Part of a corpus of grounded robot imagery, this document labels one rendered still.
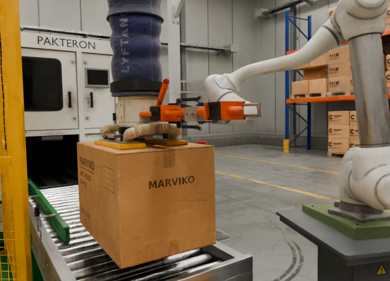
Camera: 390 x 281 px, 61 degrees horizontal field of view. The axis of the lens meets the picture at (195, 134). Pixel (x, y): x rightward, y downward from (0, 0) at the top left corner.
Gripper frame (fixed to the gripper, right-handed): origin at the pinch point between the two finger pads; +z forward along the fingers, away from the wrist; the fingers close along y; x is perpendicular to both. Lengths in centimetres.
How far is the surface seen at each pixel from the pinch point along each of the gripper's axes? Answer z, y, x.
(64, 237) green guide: 24, 62, 69
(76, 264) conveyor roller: 24, 66, 42
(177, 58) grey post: -163, -74, 276
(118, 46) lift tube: 10.0, -27.1, 22.4
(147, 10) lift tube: 0.2, -40.6, 15.1
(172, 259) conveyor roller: -14, 67, 24
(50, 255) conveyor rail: 34, 61, 46
